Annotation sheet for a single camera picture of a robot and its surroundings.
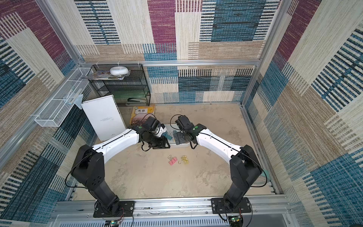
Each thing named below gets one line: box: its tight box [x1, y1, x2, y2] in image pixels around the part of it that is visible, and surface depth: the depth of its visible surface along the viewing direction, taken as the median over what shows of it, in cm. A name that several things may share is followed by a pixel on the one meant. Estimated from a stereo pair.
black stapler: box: [126, 97, 147, 104], surface depth 111 cm
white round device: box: [109, 66, 130, 76], surface depth 91 cm
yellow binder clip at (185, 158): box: [178, 155, 190, 165], surface depth 91 cm
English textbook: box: [130, 104, 156, 126], surface depth 117 cm
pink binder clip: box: [167, 154, 178, 166], surface depth 91 cm
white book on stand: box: [80, 94, 127, 142], surface depth 88 cm
